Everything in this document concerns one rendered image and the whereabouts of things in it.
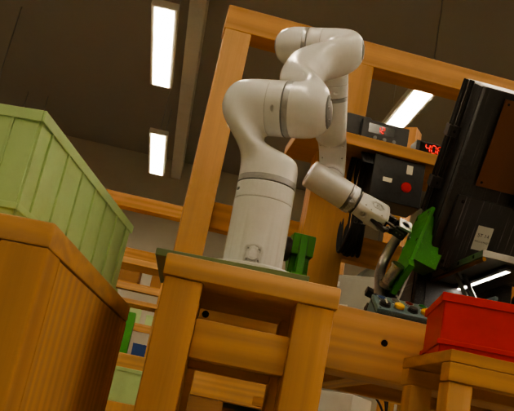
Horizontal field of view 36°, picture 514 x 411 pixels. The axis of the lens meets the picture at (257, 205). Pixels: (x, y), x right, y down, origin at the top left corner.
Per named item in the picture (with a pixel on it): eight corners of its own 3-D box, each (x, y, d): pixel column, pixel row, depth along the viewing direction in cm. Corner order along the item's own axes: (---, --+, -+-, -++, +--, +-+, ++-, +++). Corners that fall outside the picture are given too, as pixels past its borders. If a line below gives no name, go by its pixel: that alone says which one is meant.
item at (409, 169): (420, 209, 246) (426, 165, 250) (369, 196, 244) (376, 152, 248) (406, 218, 257) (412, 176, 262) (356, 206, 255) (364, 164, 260)
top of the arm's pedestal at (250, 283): (338, 310, 139) (342, 288, 140) (161, 272, 138) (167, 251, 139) (311, 331, 170) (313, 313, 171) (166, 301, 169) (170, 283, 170)
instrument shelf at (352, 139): (564, 198, 254) (565, 187, 255) (299, 131, 244) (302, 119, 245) (526, 217, 278) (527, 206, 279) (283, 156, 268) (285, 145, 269)
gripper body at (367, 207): (357, 197, 221) (391, 218, 221) (361, 183, 230) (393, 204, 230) (343, 217, 224) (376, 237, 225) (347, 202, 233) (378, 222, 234)
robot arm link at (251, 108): (288, 181, 153) (307, 71, 160) (200, 173, 159) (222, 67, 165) (299, 200, 165) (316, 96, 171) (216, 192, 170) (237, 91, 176)
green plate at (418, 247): (431, 286, 211) (458, 219, 217) (404, 271, 211) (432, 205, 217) (415, 292, 222) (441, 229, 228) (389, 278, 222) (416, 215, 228)
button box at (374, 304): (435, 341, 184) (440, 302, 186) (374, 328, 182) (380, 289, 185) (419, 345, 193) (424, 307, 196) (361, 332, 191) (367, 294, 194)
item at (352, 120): (369, 137, 253) (372, 117, 255) (325, 125, 251) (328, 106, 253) (362, 144, 260) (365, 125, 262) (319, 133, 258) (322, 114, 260)
